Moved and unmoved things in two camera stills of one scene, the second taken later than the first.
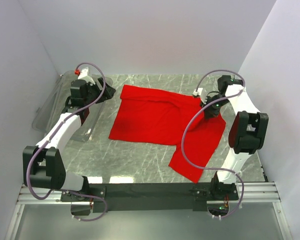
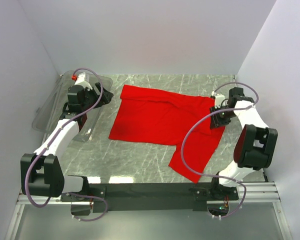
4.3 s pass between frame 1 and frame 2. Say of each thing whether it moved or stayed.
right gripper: moved
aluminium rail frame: stayed
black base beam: stayed
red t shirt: stayed
